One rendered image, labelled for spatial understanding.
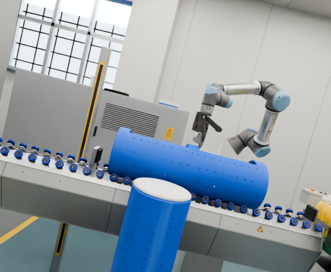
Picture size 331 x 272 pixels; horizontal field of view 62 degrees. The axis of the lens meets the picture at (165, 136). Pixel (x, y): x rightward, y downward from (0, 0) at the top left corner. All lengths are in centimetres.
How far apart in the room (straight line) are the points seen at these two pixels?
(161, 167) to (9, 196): 85
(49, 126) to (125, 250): 250
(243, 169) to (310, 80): 346
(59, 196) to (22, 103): 228
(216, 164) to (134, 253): 63
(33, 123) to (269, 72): 349
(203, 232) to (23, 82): 286
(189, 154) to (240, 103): 311
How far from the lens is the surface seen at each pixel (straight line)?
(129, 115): 325
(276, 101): 182
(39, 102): 364
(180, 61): 454
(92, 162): 160
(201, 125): 157
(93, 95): 193
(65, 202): 163
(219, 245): 170
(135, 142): 148
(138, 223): 123
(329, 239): 179
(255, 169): 161
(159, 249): 126
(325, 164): 503
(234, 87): 180
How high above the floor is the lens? 138
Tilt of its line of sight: 5 degrees down
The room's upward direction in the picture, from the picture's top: 15 degrees clockwise
